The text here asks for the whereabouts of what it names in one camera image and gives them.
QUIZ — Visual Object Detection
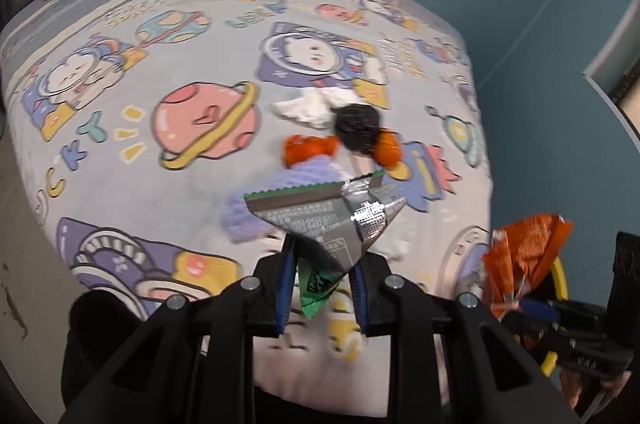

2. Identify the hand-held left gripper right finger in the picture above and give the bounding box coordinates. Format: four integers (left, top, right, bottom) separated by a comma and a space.
350, 250, 583, 424

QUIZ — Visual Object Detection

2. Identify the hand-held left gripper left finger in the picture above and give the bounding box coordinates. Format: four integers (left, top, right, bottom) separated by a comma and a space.
57, 236, 301, 424

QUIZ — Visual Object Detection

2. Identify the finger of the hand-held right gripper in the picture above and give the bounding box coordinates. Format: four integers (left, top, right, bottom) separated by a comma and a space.
517, 298, 608, 326
500, 311, 571, 355

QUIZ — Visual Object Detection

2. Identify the yellow-rimmed black trash can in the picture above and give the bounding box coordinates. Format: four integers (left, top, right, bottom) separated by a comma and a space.
540, 256, 571, 377

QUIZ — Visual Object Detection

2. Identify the orange snack packet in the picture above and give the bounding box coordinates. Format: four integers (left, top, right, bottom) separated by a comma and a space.
481, 213, 573, 320

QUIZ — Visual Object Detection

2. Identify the green silver snack packet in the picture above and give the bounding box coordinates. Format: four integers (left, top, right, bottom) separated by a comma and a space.
242, 170, 408, 320

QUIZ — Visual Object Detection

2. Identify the orange cloth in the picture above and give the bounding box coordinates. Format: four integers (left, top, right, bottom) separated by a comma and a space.
282, 134, 342, 168

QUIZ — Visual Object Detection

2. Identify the black cloth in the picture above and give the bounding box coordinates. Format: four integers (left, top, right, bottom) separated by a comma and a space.
334, 103, 383, 153

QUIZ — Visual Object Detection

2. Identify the white tissue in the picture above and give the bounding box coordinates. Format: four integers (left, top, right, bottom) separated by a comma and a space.
272, 86, 361, 127

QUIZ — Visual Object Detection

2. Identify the person's right hand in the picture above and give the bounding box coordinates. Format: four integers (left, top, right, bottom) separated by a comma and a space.
560, 366, 633, 422

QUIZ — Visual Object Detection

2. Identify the white framed window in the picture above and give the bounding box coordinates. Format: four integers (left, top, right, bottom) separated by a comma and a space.
582, 0, 640, 135

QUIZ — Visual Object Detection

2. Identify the cartoon printed bed sheet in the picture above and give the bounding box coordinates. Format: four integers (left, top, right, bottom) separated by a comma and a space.
0, 0, 493, 405

